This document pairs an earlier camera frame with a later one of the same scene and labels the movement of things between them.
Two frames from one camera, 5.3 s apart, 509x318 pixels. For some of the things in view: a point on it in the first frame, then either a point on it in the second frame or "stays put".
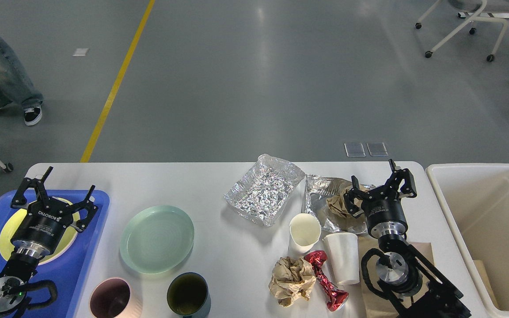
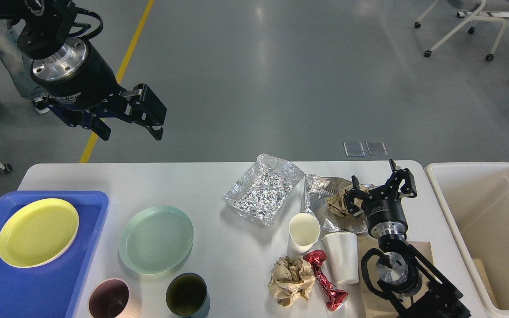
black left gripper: x=45 y=221 to x=79 y=77
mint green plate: x=156 y=238 stays put
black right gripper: x=384 y=213 stays put
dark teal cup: x=188 y=295 stays put
